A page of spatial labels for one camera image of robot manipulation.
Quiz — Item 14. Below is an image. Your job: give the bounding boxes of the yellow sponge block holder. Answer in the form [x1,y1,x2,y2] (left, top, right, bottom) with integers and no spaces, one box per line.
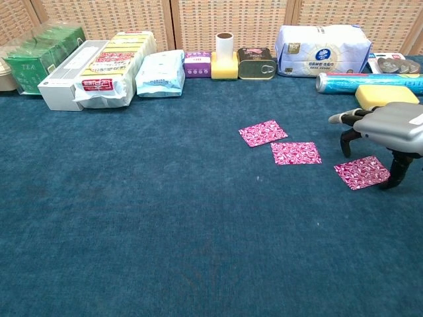
[210,52,239,81]

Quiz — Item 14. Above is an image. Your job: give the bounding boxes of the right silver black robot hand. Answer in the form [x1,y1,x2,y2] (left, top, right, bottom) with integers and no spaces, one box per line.
[328,101,423,190]

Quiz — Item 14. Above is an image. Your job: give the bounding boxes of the white lavender tissue pack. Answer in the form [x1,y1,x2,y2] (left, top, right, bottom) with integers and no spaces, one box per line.
[274,24,373,79]

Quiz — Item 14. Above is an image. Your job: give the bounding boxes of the white roll cardboard core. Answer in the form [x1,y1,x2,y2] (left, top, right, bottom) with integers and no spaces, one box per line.
[215,32,235,62]

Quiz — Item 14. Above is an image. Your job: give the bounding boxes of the yellow sponge green scourer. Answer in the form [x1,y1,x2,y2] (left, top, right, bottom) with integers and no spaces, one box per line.
[354,84,420,110]

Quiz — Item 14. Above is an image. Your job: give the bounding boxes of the clear box green tea bags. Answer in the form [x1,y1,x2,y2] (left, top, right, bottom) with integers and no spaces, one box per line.
[2,21,87,96]

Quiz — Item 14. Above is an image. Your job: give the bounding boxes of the small purple box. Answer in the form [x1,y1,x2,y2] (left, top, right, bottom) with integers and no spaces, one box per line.
[183,51,212,79]

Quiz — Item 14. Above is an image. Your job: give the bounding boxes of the woven bamboo folding screen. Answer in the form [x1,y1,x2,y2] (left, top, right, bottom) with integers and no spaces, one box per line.
[0,0,423,57]

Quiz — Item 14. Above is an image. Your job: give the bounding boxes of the long white cardboard box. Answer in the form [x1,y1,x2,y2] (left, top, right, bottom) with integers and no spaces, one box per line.
[37,40,112,112]

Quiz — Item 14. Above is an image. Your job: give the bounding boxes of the pink patterned cloth square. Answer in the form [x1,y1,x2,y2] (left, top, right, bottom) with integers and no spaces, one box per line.
[333,155,391,192]

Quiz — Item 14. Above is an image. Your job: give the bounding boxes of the teal carpet table cover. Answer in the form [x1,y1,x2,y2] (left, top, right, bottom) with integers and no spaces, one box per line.
[0,55,423,317]

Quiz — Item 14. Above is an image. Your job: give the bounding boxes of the beige lidded lunch box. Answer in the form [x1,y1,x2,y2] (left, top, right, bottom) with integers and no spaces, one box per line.
[0,46,20,92]

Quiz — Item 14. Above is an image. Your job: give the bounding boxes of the black gold luncheon meat can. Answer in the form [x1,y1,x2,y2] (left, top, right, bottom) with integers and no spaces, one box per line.
[236,48,278,81]

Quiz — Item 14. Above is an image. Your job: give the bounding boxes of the light blue wet wipes pack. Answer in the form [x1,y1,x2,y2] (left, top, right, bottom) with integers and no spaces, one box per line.
[135,49,186,98]

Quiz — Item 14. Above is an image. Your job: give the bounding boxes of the blue cling film roll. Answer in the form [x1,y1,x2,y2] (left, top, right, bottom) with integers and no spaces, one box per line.
[315,72,423,96]

